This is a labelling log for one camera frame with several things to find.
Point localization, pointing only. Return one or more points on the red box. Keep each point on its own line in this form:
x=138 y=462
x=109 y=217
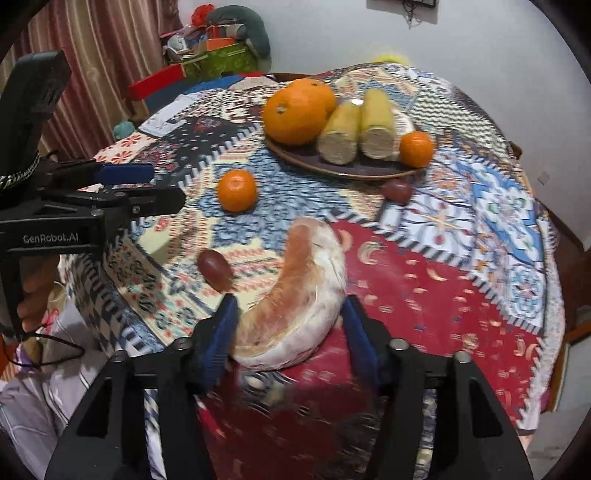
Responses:
x=157 y=81

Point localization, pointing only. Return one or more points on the orange box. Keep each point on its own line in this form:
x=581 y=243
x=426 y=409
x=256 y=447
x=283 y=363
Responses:
x=221 y=44

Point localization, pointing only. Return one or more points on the pinkish pomelo segment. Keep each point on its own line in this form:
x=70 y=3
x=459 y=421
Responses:
x=295 y=300

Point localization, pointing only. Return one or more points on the white pomelo segment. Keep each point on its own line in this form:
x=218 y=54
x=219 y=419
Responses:
x=402 y=123

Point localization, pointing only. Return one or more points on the dark red grape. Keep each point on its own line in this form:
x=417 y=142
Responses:
x=214 y=270
x=397 y=190

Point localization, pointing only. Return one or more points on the patchwork blanket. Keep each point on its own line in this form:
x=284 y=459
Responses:
x=207 y=85

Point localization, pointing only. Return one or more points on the large orange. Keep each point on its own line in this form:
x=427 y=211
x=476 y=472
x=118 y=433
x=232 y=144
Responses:
x=293 y=115
x=327 y=94

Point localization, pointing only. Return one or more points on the patchwork tablecloth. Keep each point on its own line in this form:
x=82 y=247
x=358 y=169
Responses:
x=438 y=286

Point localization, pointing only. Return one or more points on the teal plush toy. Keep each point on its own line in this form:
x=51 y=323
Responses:
x=123 y=129

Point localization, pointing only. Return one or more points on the striped brown curtain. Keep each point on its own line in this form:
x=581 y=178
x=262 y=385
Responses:
x=115 y=46

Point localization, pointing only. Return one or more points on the person's left hand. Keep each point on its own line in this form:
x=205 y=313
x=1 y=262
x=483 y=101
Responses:
x=36 y=290

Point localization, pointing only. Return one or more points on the purple plate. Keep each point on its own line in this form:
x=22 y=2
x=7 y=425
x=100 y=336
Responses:
x=369 y=170

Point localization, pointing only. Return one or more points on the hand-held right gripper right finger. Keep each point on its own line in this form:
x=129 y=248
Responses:
x=360 y=341

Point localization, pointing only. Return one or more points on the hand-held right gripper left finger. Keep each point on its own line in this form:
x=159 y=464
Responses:
x=217 y=332

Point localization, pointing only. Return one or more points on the small mandarin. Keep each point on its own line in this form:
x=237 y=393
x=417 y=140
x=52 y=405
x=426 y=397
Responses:
x=237 y=190
x=417 y=148

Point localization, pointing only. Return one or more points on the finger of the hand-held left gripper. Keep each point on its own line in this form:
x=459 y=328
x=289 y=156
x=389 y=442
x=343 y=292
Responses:
x=152 y=199
x=124 y=173

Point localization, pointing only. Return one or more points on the green box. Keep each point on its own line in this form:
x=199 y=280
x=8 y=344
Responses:
x=221 y=62

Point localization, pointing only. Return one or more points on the white cloth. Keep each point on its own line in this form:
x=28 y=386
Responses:
x=37 y=415

